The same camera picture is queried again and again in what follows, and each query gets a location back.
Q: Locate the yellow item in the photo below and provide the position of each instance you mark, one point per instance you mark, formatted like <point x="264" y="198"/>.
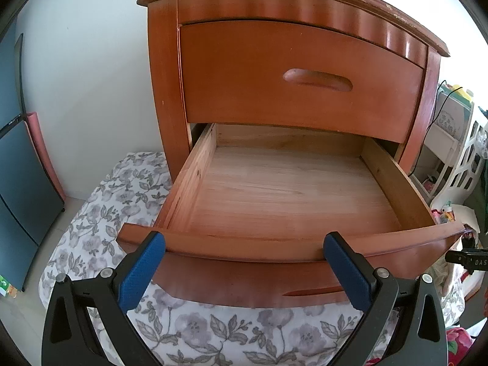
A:
<point x="463" y="93"/>

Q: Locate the grey floral bedsheet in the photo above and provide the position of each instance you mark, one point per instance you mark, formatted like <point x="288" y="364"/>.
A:
<point x="106" y="206"/>

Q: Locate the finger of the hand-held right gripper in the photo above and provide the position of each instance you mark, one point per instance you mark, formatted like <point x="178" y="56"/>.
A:
<point x="472" y="261"/>

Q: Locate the dark blue cabinet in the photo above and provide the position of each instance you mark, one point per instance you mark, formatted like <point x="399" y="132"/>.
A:
<point x="23" y="198"/>

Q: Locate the green orange packet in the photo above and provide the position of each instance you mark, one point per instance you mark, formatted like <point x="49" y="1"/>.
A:
<point x="7" y="286"/>

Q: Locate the colourful packet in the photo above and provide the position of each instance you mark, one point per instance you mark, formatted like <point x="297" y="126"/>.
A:
<point x="442" y="214"/>

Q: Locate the beige paper sheet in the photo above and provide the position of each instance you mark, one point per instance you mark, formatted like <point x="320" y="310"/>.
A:
<point x="467" y="215"/>

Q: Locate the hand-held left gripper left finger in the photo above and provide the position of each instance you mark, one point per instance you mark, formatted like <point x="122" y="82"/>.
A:
<point x="143" y="270"/>

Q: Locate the red floral blanket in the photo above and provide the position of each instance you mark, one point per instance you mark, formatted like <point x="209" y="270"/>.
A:
<point x="459" y="347"/>

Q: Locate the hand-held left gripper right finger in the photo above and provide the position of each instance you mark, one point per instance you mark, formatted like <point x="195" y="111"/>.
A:
<point x="347" y="270"/>

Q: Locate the wooden nightstand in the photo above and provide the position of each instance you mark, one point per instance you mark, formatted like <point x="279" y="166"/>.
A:
<point x="164" y="64"/>

